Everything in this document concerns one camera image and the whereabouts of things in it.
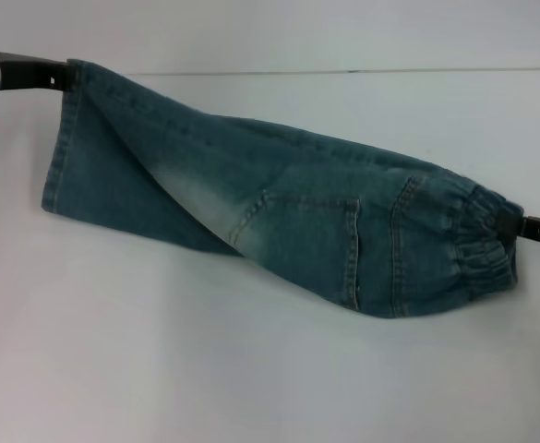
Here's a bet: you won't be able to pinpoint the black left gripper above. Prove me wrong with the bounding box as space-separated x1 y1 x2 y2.
0 51 74 93

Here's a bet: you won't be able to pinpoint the blue denim shorts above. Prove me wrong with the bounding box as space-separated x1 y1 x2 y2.
40 58 527 320

